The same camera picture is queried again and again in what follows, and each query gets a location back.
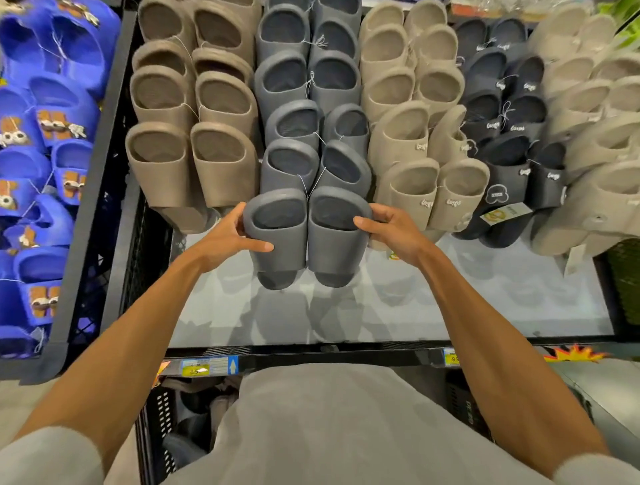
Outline person's right hand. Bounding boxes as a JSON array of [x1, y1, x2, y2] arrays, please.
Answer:
[[353, 202, 431, 268]]

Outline person's left forearm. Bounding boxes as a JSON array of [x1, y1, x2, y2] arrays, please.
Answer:
[[15, 249, 212, 472]]

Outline column of black slippers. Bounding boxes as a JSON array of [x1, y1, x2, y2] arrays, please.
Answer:
[[452, 17, 569, 250]]

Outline display of taupe slides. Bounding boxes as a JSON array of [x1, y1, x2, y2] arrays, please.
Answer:
[[129, 0, 264, 134]]

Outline yellow starburst price sticker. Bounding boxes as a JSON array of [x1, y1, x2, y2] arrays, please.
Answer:
[[151, 360, 173, 390], [543, 343, 611, 364]]

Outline person's left hand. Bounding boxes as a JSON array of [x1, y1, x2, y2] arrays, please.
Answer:
[[192, 201, 275, 275]]

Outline person's light grey shirt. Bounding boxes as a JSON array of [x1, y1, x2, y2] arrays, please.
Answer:
[[0, 362, 640, 485]]

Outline person's right forearm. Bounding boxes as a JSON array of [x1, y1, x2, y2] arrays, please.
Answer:
[[413, 244, 609, 479]]

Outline column of grey slippers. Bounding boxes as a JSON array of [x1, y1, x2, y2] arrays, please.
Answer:
[[253, 0, 374, 199]]

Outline black side display bin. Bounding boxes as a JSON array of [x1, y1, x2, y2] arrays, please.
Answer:
[[0, 0, 139, 386]]

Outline grey rubber slipper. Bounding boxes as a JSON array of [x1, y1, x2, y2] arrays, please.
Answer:
[[307, 185, 374, 289], [243, 188, 309, 291]]

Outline green cardboard box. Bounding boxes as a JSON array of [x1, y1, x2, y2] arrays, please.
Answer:
[[605, 239, 640, 327]]

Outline column of beige slippers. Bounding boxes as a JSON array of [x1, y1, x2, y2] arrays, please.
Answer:
[[359, 0, 491, 251]]

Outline black basket with square holes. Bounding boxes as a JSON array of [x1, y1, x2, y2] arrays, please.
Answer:
[[159, 377, 241, 468]]

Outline black slipper display shelf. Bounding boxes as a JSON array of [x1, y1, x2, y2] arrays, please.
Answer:
[[102, 0, 640, 485]]

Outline display of blue cartoon slides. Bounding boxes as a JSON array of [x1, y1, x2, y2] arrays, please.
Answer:
[[0, 0, 123, 358]]

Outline clear plastic wrapped goods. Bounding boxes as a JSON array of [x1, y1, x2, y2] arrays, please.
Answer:
[[449, 0, 597, 21]]

